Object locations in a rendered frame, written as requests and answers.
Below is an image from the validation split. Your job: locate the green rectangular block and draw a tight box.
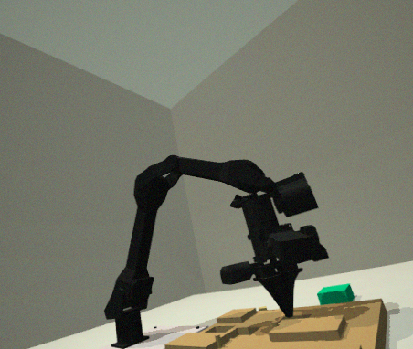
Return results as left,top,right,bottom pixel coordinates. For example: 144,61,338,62
317,283,355,305

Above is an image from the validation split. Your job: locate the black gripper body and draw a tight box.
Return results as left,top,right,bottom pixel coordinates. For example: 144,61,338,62
220,221,329,285

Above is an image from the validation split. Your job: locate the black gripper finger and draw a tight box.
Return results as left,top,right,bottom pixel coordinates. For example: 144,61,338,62
276,268,303,317
253,274,291,318

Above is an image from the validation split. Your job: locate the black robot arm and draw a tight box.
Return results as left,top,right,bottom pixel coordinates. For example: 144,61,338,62
104,155,320,349

